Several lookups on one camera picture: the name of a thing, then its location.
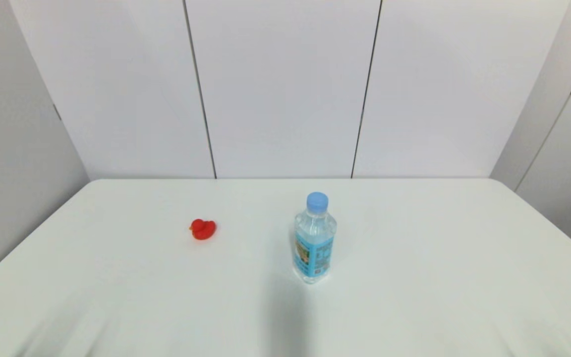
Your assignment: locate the red rubber duck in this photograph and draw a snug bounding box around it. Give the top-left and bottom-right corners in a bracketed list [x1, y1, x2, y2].
[189, 219, 217, 241]

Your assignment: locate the clear water bottle blue cap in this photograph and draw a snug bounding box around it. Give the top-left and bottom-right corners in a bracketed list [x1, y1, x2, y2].
[293, 192, 338, 285]

